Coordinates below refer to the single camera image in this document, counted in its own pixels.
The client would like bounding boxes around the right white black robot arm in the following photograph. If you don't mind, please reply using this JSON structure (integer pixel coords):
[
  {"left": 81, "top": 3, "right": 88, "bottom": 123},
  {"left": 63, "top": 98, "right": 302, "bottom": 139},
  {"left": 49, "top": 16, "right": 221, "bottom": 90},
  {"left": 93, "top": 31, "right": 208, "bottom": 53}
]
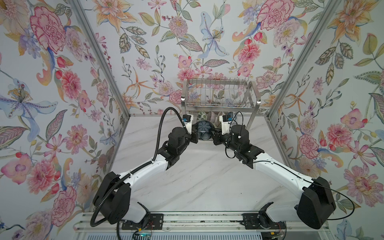
[{"left": 212, "top": 125, "right": 336, "bottom": 230}]

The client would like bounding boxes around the blue-rimmed leaf bowl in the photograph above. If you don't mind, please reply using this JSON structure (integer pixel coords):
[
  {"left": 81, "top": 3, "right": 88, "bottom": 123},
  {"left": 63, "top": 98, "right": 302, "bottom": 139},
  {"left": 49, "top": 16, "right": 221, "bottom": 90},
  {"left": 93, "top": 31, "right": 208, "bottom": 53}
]
[{"left": 197, "top": 111, "right": 207, "bottom": 122}]

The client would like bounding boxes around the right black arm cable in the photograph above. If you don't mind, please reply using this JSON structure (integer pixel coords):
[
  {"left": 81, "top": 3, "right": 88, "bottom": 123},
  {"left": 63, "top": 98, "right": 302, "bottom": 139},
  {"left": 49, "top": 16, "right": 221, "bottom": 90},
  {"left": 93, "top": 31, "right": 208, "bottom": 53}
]
[{"left": 224, "top": 111, "right": 356, "bottom": 221}]

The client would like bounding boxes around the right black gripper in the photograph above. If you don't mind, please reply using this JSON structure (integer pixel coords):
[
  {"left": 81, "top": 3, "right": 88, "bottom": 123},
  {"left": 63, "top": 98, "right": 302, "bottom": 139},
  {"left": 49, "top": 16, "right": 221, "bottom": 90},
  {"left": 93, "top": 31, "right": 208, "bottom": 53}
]
[{"left": 209, "top": 127, "right": 240, "bottom": 156}]

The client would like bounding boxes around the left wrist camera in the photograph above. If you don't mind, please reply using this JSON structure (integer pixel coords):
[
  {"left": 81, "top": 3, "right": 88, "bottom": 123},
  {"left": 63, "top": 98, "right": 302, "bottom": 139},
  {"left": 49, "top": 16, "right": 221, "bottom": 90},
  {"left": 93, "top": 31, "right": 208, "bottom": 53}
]
[{"left": 183, "top": 114, "right": 194, "bottom": 135}]

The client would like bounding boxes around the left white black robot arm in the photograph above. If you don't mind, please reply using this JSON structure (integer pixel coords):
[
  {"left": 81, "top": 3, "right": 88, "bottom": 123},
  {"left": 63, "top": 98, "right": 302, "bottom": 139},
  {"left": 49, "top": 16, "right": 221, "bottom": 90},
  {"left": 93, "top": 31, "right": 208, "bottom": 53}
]
[{"left": 90, "top": 127, "right": 198, "bottom": 228}]

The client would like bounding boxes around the left black cable conduit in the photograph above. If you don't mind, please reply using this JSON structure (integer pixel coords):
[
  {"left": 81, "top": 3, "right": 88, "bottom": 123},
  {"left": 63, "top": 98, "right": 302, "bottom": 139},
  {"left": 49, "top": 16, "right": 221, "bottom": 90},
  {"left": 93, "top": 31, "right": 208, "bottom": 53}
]
[{"left": 89, "top": 107, "right": 188, "bottom": 228}]

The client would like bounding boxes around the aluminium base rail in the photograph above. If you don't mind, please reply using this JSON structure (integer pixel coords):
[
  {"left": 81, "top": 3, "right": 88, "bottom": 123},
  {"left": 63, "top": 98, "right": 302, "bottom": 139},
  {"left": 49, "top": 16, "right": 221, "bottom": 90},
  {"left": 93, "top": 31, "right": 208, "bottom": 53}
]
[{"left": 73, "top": 211, "right": 331, "bottom": 233}]

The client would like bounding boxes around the left aluminium frame post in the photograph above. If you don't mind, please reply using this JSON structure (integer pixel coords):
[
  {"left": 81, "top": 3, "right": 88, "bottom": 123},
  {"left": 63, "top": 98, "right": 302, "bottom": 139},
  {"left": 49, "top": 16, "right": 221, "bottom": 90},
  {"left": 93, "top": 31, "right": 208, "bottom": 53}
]
[{"left": 69, "top": 0, "right": 130, "bottom": 120}]

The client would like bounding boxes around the steel two-tier dish rack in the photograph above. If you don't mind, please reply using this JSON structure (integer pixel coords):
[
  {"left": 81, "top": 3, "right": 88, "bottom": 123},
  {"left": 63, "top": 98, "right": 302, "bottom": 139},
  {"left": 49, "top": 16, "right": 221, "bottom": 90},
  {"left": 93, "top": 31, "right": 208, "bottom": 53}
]
[{"left": 181, "top": 78, "right": 262, "bottom": 130}]

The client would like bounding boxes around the right aluminium frame post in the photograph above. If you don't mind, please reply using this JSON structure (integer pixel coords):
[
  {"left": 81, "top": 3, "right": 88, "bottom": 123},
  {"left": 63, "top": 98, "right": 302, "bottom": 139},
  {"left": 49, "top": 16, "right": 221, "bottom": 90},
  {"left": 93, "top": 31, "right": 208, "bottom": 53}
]
[{"left": 266, "top": 1, "right": 339, "bottom": 120}]

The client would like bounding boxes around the dark blue patterned bowl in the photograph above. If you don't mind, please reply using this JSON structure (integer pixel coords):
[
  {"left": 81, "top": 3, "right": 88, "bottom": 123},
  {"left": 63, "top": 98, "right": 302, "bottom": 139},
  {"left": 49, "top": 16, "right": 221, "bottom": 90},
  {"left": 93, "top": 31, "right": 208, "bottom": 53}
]
[{"left": 194, "top": 120, "right": 215, "bottom": 141}]

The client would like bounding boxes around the aluminium frame post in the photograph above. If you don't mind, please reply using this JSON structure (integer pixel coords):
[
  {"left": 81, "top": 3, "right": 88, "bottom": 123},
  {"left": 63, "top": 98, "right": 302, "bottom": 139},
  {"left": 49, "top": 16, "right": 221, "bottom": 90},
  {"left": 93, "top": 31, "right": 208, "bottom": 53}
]
[
  {"left": 69, "top": 0, "right": 130, "bottom": 120},
  {"left": 266, "top": 1, "right": 339, "bottom": 120}
]

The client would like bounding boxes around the purple striped bowl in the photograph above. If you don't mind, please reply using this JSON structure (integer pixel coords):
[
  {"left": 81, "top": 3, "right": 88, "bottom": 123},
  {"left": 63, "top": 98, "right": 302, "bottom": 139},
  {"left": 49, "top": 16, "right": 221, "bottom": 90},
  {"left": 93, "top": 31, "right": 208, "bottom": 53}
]
[{"left": 207, "top": 111, "right": 221, "bottom": 126}]

